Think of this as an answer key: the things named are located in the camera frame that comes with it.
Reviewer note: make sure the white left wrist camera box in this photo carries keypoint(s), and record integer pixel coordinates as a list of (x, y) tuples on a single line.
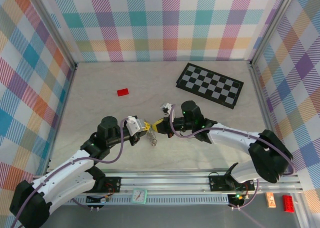
[(132, 124)]

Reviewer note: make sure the aluminium table edge rail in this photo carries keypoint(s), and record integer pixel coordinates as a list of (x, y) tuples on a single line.
[(65, 100), (260, 93)]

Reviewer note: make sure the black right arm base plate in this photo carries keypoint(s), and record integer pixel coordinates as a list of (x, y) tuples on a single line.
[(217, 184)]

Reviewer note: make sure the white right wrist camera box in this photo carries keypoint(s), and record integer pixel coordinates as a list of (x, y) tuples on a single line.
[(168, 106)]

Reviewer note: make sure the aluminium frame post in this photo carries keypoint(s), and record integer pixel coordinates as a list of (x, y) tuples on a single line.
[(271, 26), (57, 28)]

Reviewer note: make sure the mint green alarm clock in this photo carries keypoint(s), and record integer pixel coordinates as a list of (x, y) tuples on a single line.
[(139, 196)]

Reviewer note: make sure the red toy brick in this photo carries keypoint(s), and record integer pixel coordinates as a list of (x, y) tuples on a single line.
[(288, 203), (123, 92)]

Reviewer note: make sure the aluminium mounting rail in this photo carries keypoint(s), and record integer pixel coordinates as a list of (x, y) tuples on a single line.
[(162, 181)]

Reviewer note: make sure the orange wooden block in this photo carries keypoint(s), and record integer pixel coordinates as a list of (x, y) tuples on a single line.
[(270, 200)]

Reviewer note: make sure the silver metal keyring plate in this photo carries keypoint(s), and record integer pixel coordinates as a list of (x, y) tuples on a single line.
[(150, 135)]

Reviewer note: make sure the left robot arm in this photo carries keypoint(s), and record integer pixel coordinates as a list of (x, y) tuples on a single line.
[(27, 205)]

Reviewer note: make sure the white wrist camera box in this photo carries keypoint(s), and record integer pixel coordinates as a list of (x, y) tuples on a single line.
[(168, 106), (132, 124)]

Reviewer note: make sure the black grey chessboard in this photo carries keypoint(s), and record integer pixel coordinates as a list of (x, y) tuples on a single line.
[(207, 80)]

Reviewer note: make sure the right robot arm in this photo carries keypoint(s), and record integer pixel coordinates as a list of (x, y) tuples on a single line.
[(270, 158)]

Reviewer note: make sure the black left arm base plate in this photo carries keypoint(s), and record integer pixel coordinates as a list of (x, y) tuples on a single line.
[(113, 184)]

